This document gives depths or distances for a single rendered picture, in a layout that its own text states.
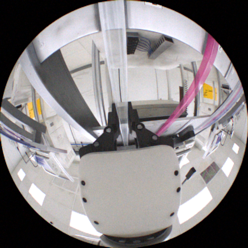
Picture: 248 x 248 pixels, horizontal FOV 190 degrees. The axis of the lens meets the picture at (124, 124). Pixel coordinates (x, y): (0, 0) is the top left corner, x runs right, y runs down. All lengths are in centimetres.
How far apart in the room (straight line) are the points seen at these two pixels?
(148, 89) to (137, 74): 46
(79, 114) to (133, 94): 178
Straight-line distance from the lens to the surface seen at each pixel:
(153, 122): 20
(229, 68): 22
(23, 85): 97
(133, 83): 191
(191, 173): 28
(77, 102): 16
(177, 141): 41
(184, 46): 56
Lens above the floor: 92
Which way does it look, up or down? 21 degrees up
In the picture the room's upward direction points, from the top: 174 degrees clockwise
